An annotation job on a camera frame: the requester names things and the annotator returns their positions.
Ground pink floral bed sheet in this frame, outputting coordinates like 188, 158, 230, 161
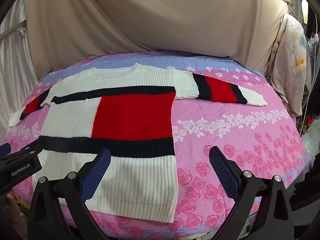
5, 51, 310, 240

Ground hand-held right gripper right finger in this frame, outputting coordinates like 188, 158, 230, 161
209, 146, 294, 240

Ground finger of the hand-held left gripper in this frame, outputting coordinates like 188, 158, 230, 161
0, 142, 38, 161

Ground white satin curtain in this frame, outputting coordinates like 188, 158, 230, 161
0, 0, 38, 130

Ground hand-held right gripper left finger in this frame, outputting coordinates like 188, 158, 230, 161
27, 148, 111, 240

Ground beige backdrop curtain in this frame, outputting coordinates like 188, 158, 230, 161
26, 0, 288, 73

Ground dark hanging clothes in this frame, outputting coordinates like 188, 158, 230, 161
301, 0, 320, 139

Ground white red black knit sweater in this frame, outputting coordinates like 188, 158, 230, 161
9, 63, 268, 223

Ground floral hanging cloth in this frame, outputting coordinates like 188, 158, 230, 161
269, 12, 310, 117

